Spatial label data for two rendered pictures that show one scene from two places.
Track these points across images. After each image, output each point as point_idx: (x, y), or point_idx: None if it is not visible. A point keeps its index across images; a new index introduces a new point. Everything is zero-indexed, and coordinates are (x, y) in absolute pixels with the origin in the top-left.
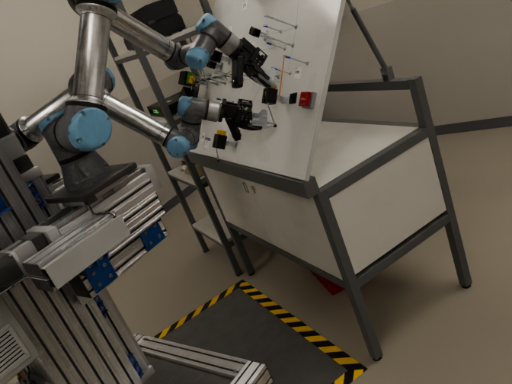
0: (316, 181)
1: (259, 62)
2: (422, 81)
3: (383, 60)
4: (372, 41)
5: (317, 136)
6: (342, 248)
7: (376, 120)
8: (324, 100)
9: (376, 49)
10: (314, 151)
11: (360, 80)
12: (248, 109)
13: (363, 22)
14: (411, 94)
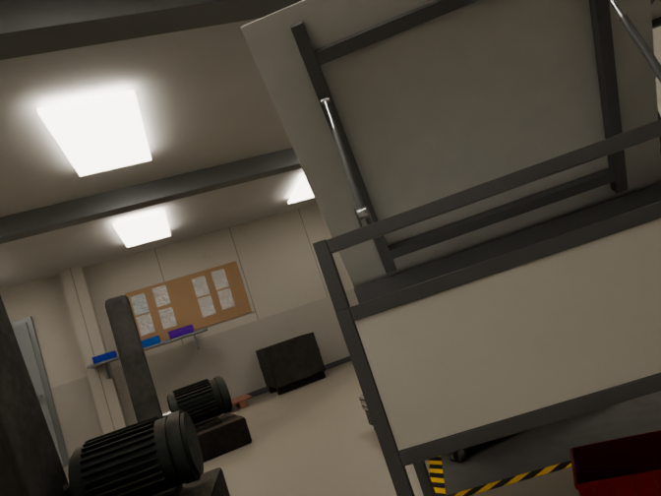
0: (355, 293)
1: None
2: (315, 250)
3: (354, 199)
4: (345, 172)
5: (340, 256)
6: None
7: (450, 273)
8: (329, 229)
9: (348, 182)
10: (345, 268)
11: (434, 201)
12: None
13: (337, 148)
14: (333, 259)
